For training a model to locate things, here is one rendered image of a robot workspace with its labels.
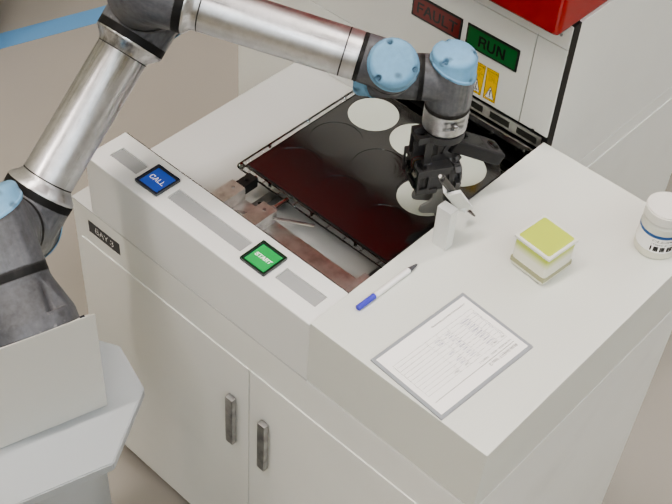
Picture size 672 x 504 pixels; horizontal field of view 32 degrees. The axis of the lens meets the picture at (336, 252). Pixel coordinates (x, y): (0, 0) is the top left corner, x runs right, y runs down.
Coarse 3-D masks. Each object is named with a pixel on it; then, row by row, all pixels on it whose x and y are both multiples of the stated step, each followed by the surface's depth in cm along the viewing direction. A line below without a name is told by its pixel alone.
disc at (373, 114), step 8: (352, 104) 232; (360, 104) 232; (368, 104) 232; (376, 104) 232; (384, 104) 232; (392, 104) 232; (352, 112) 230; (360, 112) 230; (368, 112) 230; (376, 112) 230; (384, 112) 230; (392, 112) 231; (352, 120) 228; (360, 120) 228; (368, 120) 228; (376, 120) 229; (384, 120) 229; (392, 120) 229; (368, 128) 227; (376, 128) 227; (384, 128) 227
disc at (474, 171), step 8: (464, 160) 222; (472, 160) 222; (464, 168) 220; (472, 168) 220; (480, 168) 221; (464, 176) 219; (472, 176) 219; (480, 176) 219; (464, 184) 217; (472, 184) 217
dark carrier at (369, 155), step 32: (320, 128) 226; (352, 128) 227; (256, 160) 218; (288, 160) 219; (320, 160) 220; (352, 160) 220; (384, 160) 221; (288, 192) 213; (320, 192) 214; (352, 192) 214; (384, 192) 214; (352, 224) 208; (384, 224) 209; (416, 224) 209; (384, 256) 203
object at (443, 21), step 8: (416, 0) 221; (416, 8) 222; (424, 8) 220; (432, 8) 219; (424, 16) 221; (432, 16) 220; (440, 16) 218; (448, 16) 217; (440, 24) 219; (448, 24) 218; (456, 24) 217; (448, 32) 219; (456, 32) 218
